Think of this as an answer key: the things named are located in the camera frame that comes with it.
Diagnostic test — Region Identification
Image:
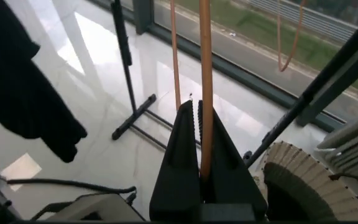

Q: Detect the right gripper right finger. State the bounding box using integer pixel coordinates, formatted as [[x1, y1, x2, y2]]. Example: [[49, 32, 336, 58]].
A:
[[197, 100, 269, 219]]

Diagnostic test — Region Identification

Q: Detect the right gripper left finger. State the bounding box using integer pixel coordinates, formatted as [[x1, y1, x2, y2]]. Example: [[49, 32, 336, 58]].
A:
[[149, 100, 202, 222]]

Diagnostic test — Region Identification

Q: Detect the pink clothes hanger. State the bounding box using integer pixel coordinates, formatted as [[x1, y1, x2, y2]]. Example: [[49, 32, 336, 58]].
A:
[[275, 0, 308, 73], [169, 0, 215, 183]]

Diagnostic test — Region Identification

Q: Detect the black garment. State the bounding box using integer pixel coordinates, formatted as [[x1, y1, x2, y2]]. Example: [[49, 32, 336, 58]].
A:
[[0, 0, 88, 164]]

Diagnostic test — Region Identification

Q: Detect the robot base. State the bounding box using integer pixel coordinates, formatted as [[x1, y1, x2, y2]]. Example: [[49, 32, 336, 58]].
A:
[[0, 163, 147, 222]]

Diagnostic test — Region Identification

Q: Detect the white laundry basket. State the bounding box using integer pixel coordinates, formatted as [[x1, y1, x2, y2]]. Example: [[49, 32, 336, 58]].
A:
[[252, 141, 358, 222]]

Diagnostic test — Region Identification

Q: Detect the beige curtain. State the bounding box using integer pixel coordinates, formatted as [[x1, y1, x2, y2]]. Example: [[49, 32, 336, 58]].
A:
[[316, 111, 358, 188]]

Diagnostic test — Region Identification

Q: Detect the window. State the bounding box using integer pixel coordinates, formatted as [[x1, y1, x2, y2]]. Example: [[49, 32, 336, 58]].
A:
[[87, 0, 358, 133]]

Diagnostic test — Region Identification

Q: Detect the black cable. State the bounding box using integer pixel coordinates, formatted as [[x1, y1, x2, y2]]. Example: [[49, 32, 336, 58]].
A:
[[0, 177, 138, 195]]

